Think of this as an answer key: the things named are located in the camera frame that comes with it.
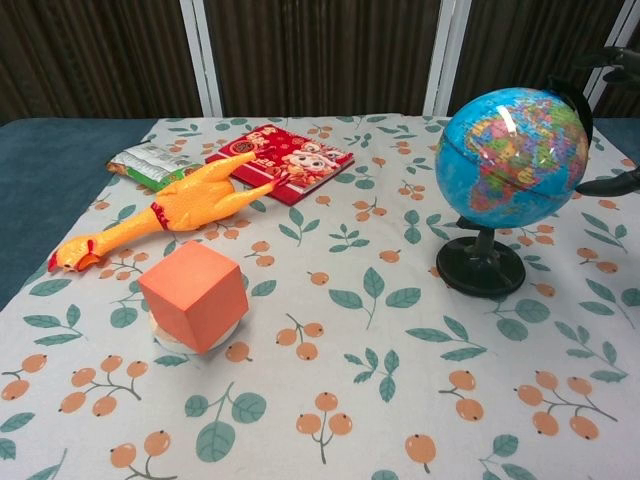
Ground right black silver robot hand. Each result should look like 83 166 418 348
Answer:
573 46 640 197

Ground blue desk globe black stand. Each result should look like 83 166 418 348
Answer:
435 74 595 304

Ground dark slatted partition screen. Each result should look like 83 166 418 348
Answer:
0 0 640 124

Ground red desk calendar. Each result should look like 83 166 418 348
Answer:
204 124 356 206

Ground leaf and berry print tablecloth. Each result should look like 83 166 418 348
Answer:
0 113 640 480

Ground yellow rubber chicken toy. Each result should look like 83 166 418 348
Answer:
47 151 294 275

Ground orange cube box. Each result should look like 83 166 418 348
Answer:
137 239 250 355

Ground green silver snack packet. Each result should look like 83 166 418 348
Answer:
104 141 204 194

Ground white round disc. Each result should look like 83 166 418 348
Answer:
151 312 241 356

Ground white screen frame post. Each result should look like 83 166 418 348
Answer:
422 0 469 117
179 0 224 119
584 0 640 119

